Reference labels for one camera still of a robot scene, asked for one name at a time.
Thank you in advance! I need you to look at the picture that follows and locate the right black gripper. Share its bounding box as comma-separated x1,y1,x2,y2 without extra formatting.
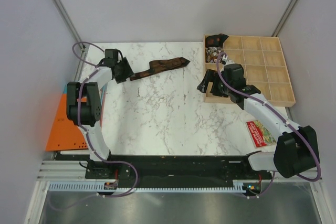
197,69,233,98

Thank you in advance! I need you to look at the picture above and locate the brown red patterned tie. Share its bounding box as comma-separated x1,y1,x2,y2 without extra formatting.
130,57,190,81

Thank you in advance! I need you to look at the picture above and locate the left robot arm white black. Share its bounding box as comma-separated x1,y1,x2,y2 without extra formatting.
66,58,135,178

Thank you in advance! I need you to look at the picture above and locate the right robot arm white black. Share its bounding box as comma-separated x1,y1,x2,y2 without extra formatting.
197,64,321,182

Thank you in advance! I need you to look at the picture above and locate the rolled colourful tie in tray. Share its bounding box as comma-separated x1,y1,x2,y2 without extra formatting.
205,47,224,63

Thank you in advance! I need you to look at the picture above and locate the rolled dark tie in tray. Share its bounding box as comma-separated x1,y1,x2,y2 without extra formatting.
205,34,229,48

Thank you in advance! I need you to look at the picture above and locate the wooden compartment tray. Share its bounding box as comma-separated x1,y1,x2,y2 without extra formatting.
203,35,296,108

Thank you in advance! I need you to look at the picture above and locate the red treehouse book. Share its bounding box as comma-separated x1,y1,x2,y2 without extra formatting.
246,120,276,148

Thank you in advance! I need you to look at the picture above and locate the orange folder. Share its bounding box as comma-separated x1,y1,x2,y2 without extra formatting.
46,93,88,151

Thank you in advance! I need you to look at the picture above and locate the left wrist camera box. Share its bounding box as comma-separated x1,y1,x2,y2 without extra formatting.
104,49,119,61

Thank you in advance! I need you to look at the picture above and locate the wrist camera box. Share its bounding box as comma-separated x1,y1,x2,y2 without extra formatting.
222,63,246,86
104,49,119,61

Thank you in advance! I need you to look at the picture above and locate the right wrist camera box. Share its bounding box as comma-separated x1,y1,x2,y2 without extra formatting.
222,63,246,86

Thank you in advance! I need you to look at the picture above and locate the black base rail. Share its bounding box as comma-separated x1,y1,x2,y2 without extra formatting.
55,152,272,189

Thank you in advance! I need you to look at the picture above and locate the white slotted cable duct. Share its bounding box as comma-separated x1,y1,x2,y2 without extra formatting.
48,182,246,193

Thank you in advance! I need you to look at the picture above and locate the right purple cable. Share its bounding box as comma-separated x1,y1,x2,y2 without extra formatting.
216,52,322,200

